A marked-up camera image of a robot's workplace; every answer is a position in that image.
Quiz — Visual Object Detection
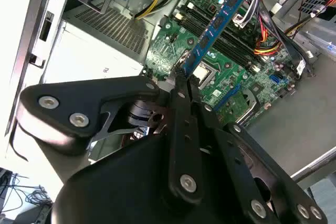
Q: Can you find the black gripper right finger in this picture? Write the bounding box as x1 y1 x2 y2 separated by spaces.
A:
188 74 329 224

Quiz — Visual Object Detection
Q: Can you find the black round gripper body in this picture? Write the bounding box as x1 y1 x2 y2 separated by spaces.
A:
51 129 253 224

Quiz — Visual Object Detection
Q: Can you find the blue RAM stick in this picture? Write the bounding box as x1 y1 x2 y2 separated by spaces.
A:
182 0 250 78

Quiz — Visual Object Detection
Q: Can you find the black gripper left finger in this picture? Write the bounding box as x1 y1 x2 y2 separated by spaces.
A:
15 70 205 206

